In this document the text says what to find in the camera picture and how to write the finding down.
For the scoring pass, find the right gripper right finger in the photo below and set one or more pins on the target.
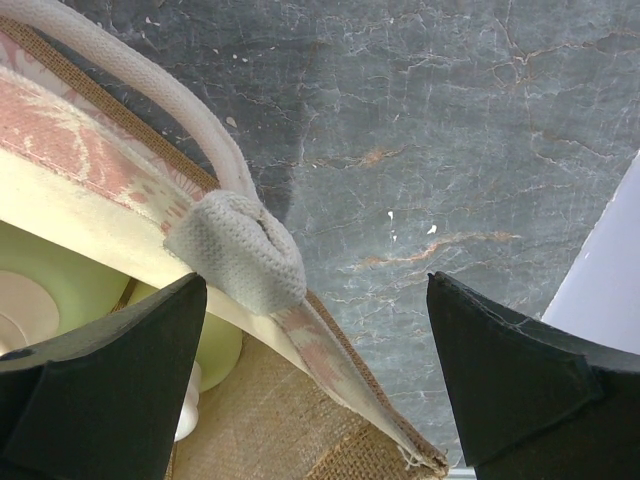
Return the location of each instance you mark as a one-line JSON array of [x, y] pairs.
[[531, 401]]

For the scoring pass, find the yellow-green bottle white pump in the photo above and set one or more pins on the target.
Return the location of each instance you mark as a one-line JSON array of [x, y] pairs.
[[210, 370]]

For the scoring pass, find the green bottle beige pump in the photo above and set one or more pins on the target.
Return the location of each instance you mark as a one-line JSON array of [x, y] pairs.
[[48, 290]]

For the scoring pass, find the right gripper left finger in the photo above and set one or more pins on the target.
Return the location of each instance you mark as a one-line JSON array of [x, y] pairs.
[[103, 401]]

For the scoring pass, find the brown canvas tote bag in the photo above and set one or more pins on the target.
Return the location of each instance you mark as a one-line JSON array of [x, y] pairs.
[[116, 160]]

